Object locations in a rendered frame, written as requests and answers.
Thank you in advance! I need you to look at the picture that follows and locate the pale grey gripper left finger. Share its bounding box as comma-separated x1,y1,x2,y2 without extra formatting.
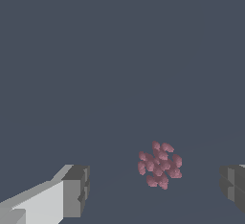
0,164,91,224

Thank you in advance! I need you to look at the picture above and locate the pink knobbly cluster object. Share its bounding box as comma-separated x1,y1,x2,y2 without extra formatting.
137,140,184,190

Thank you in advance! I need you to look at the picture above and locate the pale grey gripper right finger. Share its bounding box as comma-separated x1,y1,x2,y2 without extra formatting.
219,164,245,214

